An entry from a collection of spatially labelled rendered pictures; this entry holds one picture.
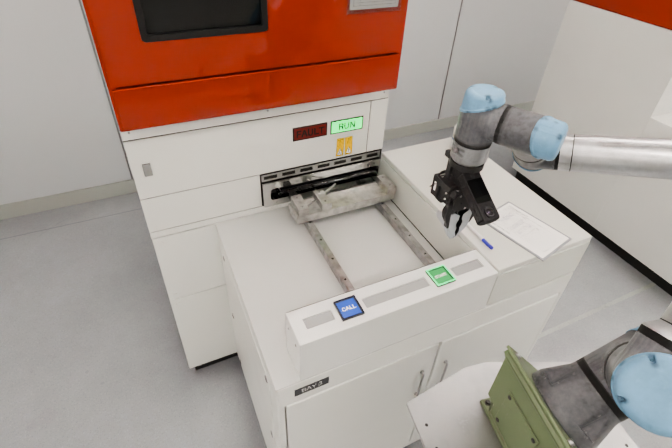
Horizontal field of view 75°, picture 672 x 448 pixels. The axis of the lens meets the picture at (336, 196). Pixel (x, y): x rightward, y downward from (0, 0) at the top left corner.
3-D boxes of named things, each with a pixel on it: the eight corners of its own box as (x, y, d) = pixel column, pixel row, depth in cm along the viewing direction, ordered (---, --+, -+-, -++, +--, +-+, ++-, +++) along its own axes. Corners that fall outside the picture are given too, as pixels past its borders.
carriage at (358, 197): (288, 210, 147) (288, 203, 145) (383, 186, 160) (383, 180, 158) (296, 224, 141) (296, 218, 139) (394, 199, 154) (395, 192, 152)
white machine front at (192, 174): (150, 234, 139) (117, 121, 115) (374, 180, 168) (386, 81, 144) (151, 240, 137) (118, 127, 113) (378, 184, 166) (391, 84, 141)
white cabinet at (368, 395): (238, 363, 194) (214, 225, 145) (420, 297, 229) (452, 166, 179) (286, 521, 149) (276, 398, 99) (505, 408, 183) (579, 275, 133)
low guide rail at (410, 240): (363, 192, 162) (364, 185, 160) (368, 190, 162) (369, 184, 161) (443, 288, 126) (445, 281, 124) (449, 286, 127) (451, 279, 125)
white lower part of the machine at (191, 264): (168, 268, 237) (131, 135, 187) (309, 230, 266) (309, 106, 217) (192, 380, 187) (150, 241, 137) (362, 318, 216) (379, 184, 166)
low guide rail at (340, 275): (294, 209, 152) (294, 202, 150) (300, 207, 153) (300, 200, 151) (360, 319, 117) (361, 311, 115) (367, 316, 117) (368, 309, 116)
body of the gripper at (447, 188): (455, 188, 103) (466, 143, 96) (479, 209, 97) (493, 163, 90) (428, 195, 101) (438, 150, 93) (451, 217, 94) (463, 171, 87)
